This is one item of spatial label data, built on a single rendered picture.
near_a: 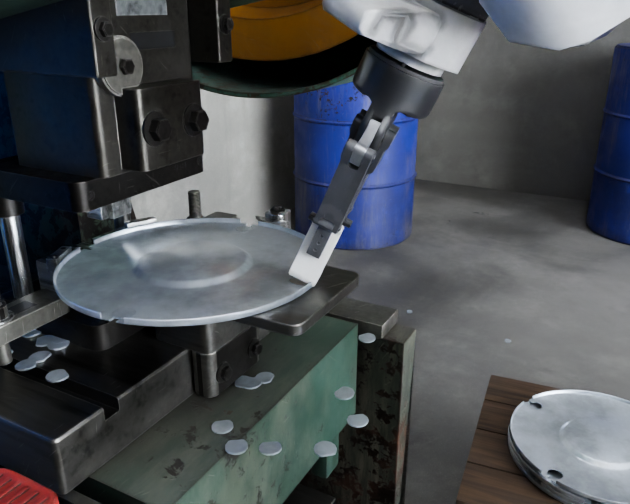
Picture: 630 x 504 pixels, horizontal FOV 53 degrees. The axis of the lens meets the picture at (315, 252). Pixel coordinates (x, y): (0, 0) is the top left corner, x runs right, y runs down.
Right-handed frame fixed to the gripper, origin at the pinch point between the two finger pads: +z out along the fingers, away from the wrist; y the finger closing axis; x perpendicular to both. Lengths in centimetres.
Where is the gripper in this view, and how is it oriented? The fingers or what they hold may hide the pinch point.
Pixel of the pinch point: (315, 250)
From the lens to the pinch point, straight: 63.1
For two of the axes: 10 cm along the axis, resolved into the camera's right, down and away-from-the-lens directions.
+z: -3.9, 8.1, 4.3
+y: 2.4, -3.6, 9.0
